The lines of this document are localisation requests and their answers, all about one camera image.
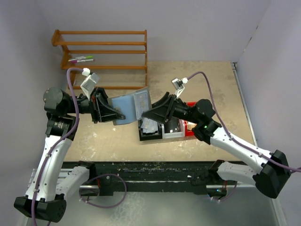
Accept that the green marker pen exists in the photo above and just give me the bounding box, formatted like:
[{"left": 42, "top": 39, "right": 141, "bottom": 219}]
[{"left": 75, "top": 55, "right": 93, "bottom": 60}]

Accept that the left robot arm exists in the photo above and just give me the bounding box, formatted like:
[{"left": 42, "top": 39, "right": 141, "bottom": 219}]
[{"left": 14, "top": 87, "right": 125, "bottom": 225}]

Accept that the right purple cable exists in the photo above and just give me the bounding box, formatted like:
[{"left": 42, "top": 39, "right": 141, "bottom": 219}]
[{"left": 185, "top": 71, "right": 301, "bottom": 173}]

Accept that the white VIP cards pile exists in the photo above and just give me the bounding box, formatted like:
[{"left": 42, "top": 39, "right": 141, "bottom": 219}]
[{"left": 141, "top": 118, "right": 158, "bottom": 133}]

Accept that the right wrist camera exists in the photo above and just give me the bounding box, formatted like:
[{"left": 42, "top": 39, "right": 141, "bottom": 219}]
[{"left": 171, "top": 77, "right": 188, "bottom": 98}]

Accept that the black plastic bin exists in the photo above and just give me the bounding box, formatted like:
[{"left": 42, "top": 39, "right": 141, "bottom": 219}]
[{"left": 138, "top": 120, "right": 163, "bottom": 141}]

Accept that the grey card holder wallet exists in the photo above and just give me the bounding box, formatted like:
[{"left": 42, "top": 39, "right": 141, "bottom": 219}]
[{"left": 108, "top": 87, "right": 151, "bottom": 126}]

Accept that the black cards pile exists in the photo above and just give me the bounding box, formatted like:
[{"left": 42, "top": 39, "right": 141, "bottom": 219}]
[{"left": 164, "top": 119, "right": 181, "bottom": 133}]

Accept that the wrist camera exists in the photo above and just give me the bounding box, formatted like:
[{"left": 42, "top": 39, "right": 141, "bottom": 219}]
[
  {"left": 80, "top": 68, "right": 100, "bottom": 99},
  {"left": 171, "top": 77, "right": 188, "bottom": 98}
]

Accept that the red plastic bin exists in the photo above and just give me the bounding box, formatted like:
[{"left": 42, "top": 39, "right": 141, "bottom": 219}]
[{"left": 183, "top": 102, "right": 196, "bottom": 137}]

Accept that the white plastic bin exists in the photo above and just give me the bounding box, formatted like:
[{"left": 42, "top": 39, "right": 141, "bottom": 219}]
[{"left": 161, "top": 119, "right": 185, "bottom": 139}]

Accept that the white VIP card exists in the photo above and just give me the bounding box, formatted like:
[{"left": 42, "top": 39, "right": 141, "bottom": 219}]
[{"left": 134, "top": 90, "right": 150, "bottom": 120}]

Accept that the loose purple cable loop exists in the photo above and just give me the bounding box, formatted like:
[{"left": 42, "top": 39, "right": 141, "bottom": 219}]
[{"left": 79, "top": 173, "right": 127, "bottom": 208}]

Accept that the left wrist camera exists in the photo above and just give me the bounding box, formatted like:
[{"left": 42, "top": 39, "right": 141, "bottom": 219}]
[{"left": 80, "top": 68, "right": 100, "bottom": 99}]

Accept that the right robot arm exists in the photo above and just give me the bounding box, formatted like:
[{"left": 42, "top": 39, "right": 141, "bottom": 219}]
[{"left": 142, "top": 93, "right": 291, "bottom": 199}]

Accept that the pink marker pen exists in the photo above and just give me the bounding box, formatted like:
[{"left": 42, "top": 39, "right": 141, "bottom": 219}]
[{"left": 68, "top": 59, "right": 94, "bottom": 64}]

